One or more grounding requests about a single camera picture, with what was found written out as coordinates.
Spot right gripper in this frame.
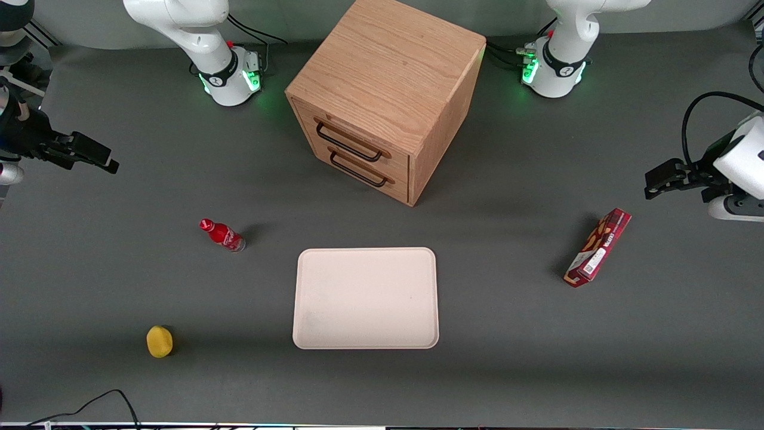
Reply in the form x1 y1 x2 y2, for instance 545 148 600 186
0 84 119 175

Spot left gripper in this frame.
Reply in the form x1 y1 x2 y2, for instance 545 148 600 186
644 115 764 204

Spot black metal drawer handle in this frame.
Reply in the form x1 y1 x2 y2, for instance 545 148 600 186
315 118 392 163
328 148 395 189

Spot wooden drawer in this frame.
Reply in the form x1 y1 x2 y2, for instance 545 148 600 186
297 124 411 204
291 97 411 181

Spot wooden drawer cabinet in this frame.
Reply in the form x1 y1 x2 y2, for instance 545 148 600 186
285 0 487 207

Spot white background stand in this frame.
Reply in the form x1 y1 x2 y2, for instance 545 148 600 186
9 75 52 97

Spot red snack box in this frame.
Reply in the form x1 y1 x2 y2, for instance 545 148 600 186
563 208 632 288

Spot red soda bottle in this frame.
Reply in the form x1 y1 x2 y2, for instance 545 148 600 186
199 218 247 253

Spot yellow lemon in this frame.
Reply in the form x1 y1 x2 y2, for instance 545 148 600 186
146 325 174 359

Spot beige plastic tray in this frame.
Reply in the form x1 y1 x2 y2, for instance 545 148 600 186
292 247 440 350

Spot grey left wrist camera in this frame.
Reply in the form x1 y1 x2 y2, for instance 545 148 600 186
708 195 764 223

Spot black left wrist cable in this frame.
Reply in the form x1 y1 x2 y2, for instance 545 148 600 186
682 91 764 169

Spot black looped cable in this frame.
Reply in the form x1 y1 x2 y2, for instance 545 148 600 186
748 43 764 94

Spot aluminium frame bar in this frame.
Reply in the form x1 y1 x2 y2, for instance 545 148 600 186
23 17 61 48

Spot black right base cables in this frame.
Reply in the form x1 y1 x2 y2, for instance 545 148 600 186
227 13 288 76

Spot black base cables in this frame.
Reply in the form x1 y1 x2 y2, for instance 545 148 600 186
227 13 288 76
486 18 537 70

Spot black left base cables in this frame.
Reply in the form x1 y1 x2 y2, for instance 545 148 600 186
486 18 537 70

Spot thin black floor cable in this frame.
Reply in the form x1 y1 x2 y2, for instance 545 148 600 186
27 389 141 428

